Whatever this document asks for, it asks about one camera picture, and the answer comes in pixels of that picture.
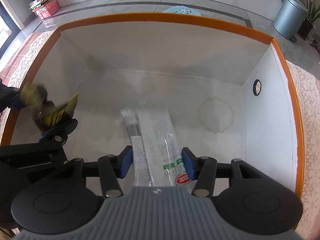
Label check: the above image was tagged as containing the potted green plant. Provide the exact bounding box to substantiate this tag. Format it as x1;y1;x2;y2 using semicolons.
298;0;319;40

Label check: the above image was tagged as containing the orange cardboard box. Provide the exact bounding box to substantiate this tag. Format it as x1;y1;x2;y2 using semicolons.
1;12;305;195

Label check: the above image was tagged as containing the pink red storage box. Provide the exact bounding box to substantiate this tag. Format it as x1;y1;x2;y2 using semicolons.
32;0;60;20

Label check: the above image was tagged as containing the grey metal trash bin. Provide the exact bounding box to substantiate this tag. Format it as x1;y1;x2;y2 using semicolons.
273;0;309;42

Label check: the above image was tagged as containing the clear white snack packet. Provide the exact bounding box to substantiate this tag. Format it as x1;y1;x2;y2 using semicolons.
120;107;194;191

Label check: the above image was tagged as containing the yellow black snack packet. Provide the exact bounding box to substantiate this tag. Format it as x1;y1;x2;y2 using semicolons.
20;84;79;134

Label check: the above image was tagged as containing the pink lace tablecloth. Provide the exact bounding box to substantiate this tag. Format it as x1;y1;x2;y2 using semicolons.
1;31;319;239

